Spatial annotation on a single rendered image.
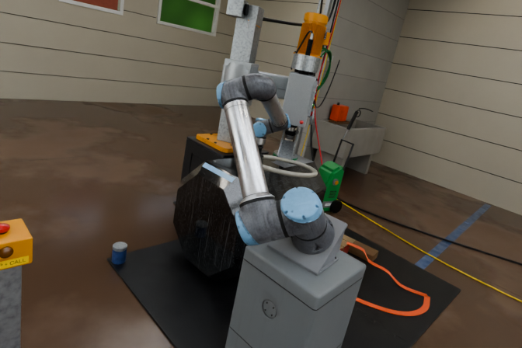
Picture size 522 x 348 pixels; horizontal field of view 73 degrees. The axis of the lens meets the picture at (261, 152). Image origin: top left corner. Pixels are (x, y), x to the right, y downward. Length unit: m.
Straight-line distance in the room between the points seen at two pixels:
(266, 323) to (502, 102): 6.01
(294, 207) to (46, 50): 7.13
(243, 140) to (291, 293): 0.64
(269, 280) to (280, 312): 0.13
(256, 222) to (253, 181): 0.17
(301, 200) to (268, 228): 0.16
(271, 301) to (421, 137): 6.06
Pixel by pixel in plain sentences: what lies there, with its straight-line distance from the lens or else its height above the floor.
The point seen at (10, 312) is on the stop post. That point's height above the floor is 0.85.
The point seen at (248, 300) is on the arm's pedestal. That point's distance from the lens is 1.67.
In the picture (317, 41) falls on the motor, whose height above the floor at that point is 1.87.
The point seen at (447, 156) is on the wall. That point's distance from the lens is 7.20.
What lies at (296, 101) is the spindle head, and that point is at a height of 1.35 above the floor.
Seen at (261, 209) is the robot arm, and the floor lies 1.08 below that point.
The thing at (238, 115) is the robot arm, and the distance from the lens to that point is 1.53.
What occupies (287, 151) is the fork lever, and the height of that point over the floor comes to 0.96.
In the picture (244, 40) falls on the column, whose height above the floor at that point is 1.75.
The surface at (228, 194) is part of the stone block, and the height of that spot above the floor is 0.74.
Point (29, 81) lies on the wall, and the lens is 8.06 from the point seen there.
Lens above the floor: 1.65
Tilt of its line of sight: 15 degrees down
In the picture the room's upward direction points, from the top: 11 degrees clockwise
